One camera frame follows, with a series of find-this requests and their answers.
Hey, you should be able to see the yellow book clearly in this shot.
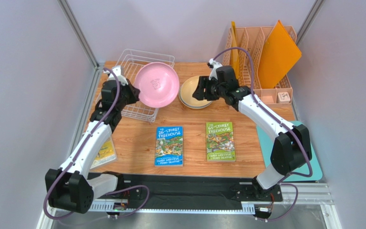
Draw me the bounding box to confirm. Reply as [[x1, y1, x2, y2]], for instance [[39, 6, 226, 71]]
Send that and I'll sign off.
[[90, 137, 118, 170]]

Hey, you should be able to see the thin yellow folder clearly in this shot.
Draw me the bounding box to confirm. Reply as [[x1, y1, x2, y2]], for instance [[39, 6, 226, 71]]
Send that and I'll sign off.
[[230, 21, 239, 71]]

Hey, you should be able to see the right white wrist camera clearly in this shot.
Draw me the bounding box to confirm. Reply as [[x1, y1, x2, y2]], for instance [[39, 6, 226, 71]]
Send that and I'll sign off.
[[207, 59, 223, 80]]

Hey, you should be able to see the orange folder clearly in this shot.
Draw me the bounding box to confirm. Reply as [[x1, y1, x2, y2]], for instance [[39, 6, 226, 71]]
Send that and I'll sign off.
[[258, 20, 302, 89]]

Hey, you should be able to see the blue Treehouse book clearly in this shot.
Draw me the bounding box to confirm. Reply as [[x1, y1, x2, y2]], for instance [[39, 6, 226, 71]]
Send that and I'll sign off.
[[154, 126, 184, 167]]

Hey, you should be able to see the white wire dish rack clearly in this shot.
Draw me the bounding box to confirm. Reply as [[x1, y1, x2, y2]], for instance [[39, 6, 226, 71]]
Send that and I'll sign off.
[[104, 49, 180, 123]]

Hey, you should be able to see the pink file organizer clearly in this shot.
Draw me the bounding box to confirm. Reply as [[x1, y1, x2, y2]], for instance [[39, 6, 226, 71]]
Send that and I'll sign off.
[[222, 22, 302, 108]]

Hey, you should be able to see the pink plate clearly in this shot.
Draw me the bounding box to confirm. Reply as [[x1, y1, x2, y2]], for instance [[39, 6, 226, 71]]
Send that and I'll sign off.
[[133, 62, 180, 108]]

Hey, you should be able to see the tan yellow plate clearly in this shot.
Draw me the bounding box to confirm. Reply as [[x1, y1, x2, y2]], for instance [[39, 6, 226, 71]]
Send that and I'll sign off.
[[179, 76, 210, 106]]

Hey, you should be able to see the black base mat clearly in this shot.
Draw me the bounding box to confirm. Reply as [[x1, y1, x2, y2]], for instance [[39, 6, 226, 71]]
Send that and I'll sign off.
[[107, 174, 283, 210]]

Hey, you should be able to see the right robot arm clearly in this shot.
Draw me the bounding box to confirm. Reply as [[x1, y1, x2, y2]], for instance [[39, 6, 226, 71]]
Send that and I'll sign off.
[[193, 66, 313, 190]]

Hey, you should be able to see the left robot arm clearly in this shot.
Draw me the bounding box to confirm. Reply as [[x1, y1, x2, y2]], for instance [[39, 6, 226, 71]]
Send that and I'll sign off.
[[44, 79, 140, 214]]

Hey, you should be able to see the green Treehouse book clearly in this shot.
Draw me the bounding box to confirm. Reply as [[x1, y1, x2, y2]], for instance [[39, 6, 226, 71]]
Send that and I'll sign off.
[[205, 122, 236, 162]]

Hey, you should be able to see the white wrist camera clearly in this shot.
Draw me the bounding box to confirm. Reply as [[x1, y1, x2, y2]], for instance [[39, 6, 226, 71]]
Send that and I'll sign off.
[[207, 59, 223, 80], [103, 65, 129, 86]]

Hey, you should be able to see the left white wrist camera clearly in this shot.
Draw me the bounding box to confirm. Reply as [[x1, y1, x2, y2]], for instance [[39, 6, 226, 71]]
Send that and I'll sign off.
[[103, 65, 129, 86]]

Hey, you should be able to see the cream yellow plate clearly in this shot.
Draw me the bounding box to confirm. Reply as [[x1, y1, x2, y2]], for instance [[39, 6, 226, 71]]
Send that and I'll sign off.
[[180, 100, 212, 109]]

